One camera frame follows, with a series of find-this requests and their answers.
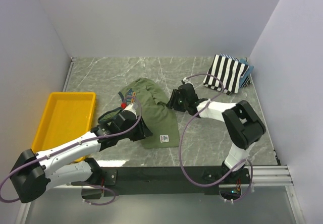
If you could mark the olive green tank top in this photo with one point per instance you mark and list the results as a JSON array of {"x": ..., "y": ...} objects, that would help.
[{"x": 159, "y": 119}]

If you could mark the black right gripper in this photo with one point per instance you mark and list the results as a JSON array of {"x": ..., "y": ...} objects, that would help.
[{"x": 172, "y": 102}]

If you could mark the black base crossbar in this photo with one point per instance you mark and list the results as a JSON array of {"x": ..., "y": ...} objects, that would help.
[{"x": 165, "y": 180}]

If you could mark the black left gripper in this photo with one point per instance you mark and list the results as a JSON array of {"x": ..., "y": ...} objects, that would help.
[{"x": 143, "y": 130}]

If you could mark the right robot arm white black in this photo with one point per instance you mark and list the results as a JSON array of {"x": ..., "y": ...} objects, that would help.
[{"x": 242, "y": 122}]

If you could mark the blue striped folded garment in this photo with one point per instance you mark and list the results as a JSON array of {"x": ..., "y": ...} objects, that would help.
[{"x": 243, "y": 83}]

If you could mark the black white striped folded top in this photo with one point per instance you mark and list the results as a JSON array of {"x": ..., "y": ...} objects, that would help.
[{"x": 228, "y": 71}]

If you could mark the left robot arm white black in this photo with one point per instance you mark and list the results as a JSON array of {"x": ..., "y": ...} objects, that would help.
[{"x": 35, "y": 173}]

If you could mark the yellow plastic tray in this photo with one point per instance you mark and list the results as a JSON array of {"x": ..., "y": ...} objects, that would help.
[{"x": 67, "y": 116}]

